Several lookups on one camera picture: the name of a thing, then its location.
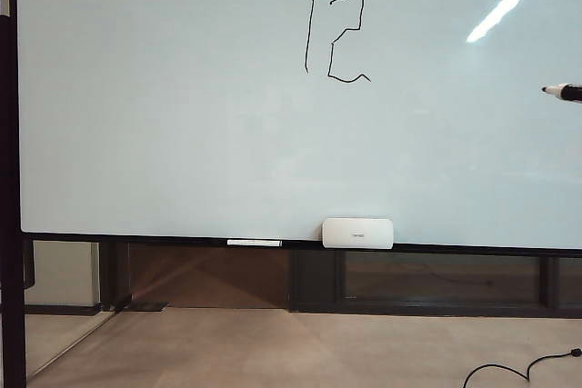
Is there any white black marker pen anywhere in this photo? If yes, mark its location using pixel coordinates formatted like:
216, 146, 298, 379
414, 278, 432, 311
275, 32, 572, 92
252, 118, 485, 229
540, 82, 582, 106

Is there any white marker on tray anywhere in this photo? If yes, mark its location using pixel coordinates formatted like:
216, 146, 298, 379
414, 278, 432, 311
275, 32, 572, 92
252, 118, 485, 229
226, 238, 284, 248

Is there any white whiteboard eraser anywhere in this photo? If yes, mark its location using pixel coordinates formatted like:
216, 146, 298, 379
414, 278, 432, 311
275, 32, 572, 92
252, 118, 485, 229
321, 217, 395, 251

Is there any white glass whiteboard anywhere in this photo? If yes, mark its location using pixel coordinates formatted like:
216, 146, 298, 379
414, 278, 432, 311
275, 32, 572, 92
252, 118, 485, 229
15, 0, 582, 257

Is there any dark framed glass partition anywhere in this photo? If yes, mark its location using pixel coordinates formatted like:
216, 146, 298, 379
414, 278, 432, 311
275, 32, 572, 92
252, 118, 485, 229
287, 248, 582, 317

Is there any black floor door plate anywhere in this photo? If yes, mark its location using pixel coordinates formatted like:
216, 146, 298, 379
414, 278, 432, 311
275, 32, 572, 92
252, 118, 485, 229
114, 300, 170, 313

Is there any brown wooden wall panel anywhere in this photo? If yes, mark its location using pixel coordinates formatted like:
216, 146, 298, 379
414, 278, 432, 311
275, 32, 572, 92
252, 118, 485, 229
126, 243, 292, 309

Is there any black whiteboard stand frame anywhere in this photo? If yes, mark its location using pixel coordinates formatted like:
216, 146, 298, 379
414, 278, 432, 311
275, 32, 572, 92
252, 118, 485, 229
0, 0, 36, 388

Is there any black floor power cable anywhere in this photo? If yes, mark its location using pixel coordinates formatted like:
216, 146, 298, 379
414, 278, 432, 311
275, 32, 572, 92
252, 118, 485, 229
461, 347, 582, 388

